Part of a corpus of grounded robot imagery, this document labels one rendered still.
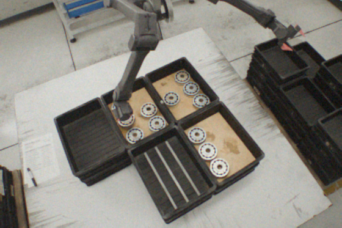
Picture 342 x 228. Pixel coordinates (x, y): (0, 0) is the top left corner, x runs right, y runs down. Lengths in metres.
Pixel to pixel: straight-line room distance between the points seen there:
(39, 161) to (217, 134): 1.11
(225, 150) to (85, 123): 0.85
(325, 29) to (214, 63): 2.10
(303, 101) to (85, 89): 1.74
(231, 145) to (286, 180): 0.39
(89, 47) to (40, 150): 1.77
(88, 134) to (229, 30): 2.29
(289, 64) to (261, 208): 1.32
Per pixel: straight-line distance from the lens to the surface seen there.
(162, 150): 1.46
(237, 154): 1.48
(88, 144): 1.57
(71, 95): 1.97
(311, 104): 2.37
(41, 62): 3.40
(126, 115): 1.30
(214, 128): 1.52
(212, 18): 3.48
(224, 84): 1.87
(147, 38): 1.00
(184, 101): 1.61
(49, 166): 1.76
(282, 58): 2.44
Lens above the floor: 2.18
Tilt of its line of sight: 56 degrees down
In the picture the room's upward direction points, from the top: 6 degrees counter-clockwise
